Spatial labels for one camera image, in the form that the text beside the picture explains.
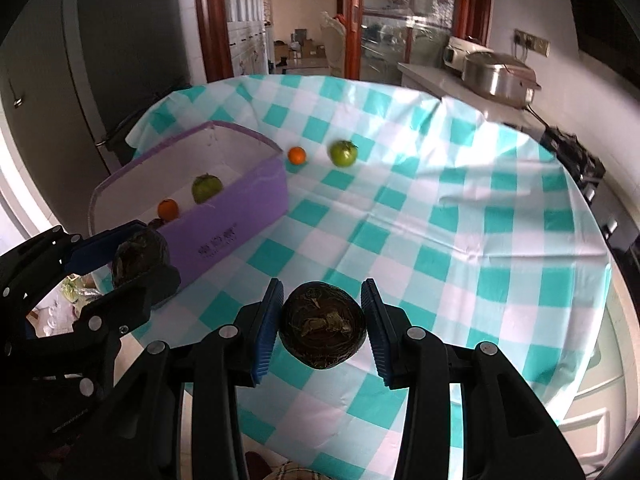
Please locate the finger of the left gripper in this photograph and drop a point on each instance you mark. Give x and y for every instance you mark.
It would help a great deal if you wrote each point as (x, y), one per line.
(84, 255)
(128, 307)

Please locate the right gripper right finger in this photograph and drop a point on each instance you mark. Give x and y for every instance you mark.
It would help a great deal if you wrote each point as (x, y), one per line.
(507, 432)

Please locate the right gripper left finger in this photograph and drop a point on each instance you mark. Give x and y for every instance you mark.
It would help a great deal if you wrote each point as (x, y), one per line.
(143, 421)

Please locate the orange persimmon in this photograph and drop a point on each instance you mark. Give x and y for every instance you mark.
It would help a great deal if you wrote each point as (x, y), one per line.
(168, 210)

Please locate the large green fruit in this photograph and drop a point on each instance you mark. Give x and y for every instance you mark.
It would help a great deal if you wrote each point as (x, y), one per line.
(205, 187)

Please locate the dark mangosteen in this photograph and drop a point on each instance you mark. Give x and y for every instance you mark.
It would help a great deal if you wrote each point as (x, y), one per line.
(156, 223)
(321, 325)
(143, 251)

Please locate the small orange mandarin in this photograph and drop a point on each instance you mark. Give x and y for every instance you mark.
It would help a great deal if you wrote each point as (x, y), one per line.
(297, 156)

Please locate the small green tomato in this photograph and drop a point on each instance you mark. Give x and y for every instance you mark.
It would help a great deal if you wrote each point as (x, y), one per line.
(343, 153)

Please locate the purple storage box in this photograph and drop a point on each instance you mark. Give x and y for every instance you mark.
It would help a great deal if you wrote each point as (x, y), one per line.
(250, 166)

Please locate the teal checkered tablecloth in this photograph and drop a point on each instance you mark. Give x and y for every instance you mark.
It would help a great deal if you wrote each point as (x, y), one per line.
(473, 228)

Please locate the dark grey refrigerator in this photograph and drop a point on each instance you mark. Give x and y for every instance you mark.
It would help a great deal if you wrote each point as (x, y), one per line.
(76, 75)

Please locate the black gas stove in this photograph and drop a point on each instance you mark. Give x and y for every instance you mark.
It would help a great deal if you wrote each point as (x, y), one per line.
(588, 173)

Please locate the steel rice cooker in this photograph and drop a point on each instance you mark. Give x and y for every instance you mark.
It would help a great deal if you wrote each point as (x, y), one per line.
(501, 78)

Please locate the white kitchen appliance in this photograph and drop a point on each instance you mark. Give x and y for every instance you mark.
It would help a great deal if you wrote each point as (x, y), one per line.
(456, 51)

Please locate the black range hood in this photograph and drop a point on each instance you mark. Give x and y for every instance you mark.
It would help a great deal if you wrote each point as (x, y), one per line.
(608, 32)

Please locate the wall power socket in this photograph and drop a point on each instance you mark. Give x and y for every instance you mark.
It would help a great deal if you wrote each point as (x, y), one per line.
(529, 42)

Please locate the red wooden door frame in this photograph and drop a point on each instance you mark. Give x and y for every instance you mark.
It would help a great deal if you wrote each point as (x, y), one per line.
(367, 40)

